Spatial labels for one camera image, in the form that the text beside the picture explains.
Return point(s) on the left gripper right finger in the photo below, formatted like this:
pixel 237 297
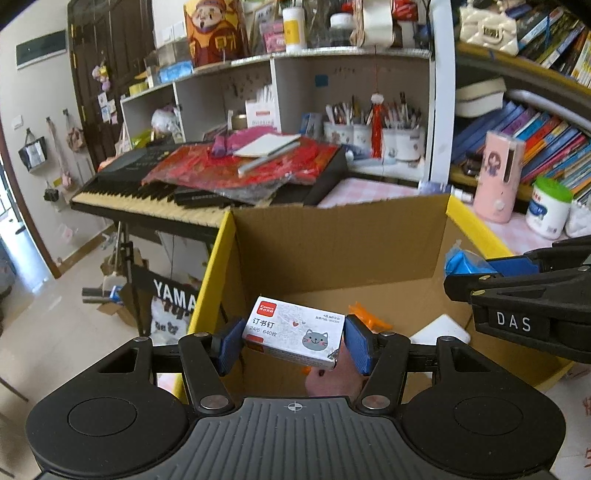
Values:
pixel 381 358

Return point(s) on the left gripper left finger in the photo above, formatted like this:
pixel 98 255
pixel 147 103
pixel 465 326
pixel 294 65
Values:
pixel 206 358

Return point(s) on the white staples box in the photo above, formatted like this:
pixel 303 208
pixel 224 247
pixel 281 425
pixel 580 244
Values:
pixel 295 333

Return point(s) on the blue plastic item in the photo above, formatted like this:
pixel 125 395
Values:
pixel 463 262

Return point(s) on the pink plush toy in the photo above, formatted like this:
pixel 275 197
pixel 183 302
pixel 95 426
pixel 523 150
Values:
pixel 342 381

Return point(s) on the orange item in box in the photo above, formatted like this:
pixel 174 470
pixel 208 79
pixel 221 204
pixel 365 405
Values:
pixel 374 323

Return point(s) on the white flat box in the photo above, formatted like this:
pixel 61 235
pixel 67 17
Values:
pixel 443 326

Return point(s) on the white quilted pouch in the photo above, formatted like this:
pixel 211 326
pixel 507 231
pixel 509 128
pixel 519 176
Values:
pixel 579 220

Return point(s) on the yellow cardboard box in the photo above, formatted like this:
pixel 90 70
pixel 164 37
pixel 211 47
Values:
pixel 330 259

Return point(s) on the white jar green lid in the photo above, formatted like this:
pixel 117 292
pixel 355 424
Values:
pixel 549 208

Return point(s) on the pink cylindrical humidifier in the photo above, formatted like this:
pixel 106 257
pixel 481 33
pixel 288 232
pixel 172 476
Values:
pixel 499 177

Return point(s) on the red patterned cloth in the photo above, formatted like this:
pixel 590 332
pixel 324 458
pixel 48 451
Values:
pixel 240 168

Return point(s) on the black electronic keyboard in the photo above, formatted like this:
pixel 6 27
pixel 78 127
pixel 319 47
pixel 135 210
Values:
pixel 184 190

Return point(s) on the wooden bookshelf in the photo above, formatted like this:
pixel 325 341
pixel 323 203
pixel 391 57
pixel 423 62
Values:
pixel 541 96

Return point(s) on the white pen cup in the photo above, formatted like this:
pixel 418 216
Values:
pixel 410 144

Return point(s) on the white notebook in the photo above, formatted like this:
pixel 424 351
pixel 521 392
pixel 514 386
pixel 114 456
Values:
pixel 266 145

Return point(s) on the red hanging ornament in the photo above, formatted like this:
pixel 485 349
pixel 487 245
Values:
pixel 376 125

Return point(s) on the white cubby shelf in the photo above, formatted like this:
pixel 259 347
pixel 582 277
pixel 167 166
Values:
pixel 300 83

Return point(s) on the hanging tote bag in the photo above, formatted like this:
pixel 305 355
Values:
pixel 33 153

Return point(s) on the white quilted handbag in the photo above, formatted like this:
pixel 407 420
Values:
pixel 490 28

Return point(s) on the red figure box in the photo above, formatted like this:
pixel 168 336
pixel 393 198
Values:
pixel 215 31

